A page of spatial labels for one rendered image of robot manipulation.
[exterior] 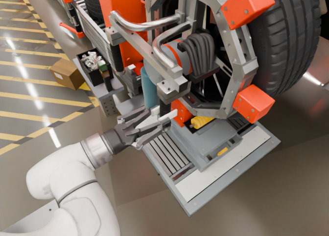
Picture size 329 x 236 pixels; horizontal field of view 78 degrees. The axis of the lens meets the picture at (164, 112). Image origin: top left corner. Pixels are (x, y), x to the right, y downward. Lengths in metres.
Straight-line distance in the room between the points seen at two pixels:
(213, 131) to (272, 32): 0.85
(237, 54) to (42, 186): 0.60
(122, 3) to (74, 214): 0.91
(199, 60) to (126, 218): 1.08
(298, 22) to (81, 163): 0.71
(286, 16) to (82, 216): 0.71
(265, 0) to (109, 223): 0.63
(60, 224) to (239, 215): 1.12
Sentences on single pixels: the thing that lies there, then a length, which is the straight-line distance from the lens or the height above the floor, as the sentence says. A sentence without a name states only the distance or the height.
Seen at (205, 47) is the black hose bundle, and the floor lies 1.03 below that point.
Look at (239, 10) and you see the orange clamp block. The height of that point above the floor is 1.11.
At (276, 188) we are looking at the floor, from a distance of 1.60.
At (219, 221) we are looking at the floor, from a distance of 1.41.
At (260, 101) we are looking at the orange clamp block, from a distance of 0.69.
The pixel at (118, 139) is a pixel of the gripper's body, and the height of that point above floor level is 0.86.
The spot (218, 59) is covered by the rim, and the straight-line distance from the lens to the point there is 0.85.
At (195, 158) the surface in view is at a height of 0.15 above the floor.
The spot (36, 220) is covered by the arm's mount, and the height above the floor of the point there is 0.41.
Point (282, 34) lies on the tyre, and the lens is 0.67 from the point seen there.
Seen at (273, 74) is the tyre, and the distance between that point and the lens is 0.69.
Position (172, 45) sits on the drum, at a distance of 0.77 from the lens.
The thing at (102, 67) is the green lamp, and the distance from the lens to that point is 1.14.
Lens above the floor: 1.36
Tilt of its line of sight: 53 degrees down
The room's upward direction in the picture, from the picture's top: straight up
